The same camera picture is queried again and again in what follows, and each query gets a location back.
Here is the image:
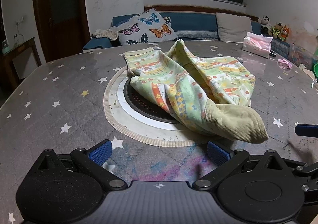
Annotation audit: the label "colourful patterned child's garment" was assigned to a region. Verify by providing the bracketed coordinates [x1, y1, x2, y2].
[124, 40, 268, 144]

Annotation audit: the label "grey star-patterned table cover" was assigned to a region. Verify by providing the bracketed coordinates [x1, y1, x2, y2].
[1, 41, 317, 223]

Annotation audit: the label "green plastic bowl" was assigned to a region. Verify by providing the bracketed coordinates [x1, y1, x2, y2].
[313, 63, 318, 80]

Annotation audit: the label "clear toy storage box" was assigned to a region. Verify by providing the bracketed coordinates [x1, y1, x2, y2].
[288, 44, 317, 70]

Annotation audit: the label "round black table hotplate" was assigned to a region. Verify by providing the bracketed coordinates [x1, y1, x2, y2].
[123, 75, 180, 124]

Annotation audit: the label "pink tissue pack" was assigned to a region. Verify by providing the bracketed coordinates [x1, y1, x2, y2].
[242, 32, 273, 59]

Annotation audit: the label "yellow orange plush toys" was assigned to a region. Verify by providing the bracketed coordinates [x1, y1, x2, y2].
[271, 22, 289, 42]

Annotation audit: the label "panda plush toy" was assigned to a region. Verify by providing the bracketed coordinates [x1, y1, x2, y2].
[260, 16, 272, 36]

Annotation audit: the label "wooden side table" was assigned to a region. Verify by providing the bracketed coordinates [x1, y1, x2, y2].
[2, 37, 42, 88]

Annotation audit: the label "grey plain cushion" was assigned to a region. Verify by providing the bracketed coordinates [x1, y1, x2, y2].
[216, 13, 252, 42]

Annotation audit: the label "cream cloth on sofa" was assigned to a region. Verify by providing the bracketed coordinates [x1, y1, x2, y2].
[91, 29, 119, 41]

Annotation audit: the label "blue sofa bench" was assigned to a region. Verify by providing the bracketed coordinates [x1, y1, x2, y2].
[82, 12, 289, 59]

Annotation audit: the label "butterfly print pillow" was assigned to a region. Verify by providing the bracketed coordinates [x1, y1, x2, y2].
[114, 9, 178, 46]

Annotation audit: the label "dark wooden door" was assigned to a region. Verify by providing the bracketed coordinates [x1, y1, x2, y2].
[33, 0, 90, 62]

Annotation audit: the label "pink hair tie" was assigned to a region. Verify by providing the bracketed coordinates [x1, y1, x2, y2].
[277, 58, 293, 69]

